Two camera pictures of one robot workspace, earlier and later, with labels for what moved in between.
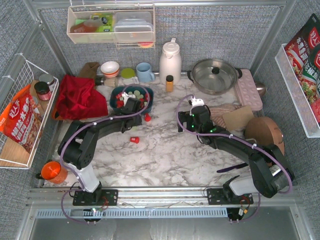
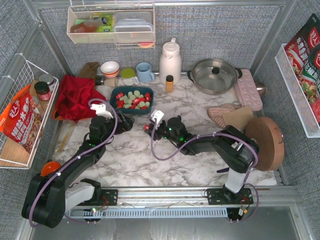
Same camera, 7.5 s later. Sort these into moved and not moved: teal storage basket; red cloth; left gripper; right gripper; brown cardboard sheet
Moved: left gripper; right gripper
Not moved: red cloth; brown cardboard sheet; teal storage basket
